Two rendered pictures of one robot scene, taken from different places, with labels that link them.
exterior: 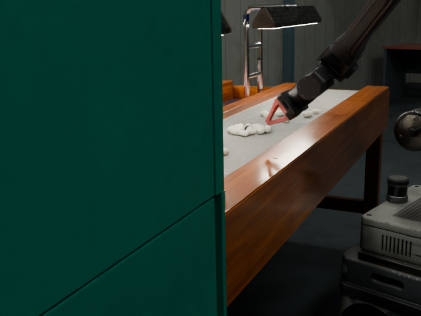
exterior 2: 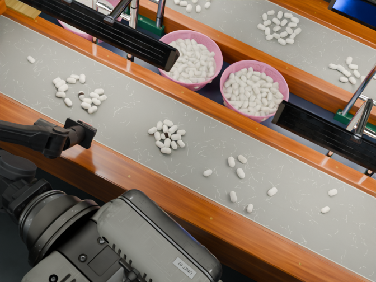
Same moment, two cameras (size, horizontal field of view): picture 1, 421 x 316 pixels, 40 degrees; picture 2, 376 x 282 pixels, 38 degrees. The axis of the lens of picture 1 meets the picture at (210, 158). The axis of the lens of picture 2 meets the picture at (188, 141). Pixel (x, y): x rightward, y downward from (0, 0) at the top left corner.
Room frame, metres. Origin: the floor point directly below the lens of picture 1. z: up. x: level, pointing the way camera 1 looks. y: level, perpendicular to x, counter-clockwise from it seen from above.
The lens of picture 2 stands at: (1.56, -1.11, 2.36)
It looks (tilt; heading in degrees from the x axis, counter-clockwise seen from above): 58 degrees down; 76
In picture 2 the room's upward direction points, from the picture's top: 16 degrees clockwise
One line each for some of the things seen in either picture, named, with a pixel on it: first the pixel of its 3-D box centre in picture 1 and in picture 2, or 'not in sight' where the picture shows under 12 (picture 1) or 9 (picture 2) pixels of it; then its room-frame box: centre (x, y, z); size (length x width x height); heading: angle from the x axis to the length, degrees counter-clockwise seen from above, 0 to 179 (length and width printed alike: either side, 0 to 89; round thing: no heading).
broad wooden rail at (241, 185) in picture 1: (318, 153); (158, 200); (1.71, -0.33, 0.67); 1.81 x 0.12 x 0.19; 154
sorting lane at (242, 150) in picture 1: (254, 130); (187, 146); (1.80, -0.14, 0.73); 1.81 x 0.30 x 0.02; 154
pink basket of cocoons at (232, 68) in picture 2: not in sight; (251, 94); (2.05, 0.11, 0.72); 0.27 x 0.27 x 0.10
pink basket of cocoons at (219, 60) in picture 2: not in sight; (187, 64); (1.80, 0.23, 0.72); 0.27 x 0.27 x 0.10
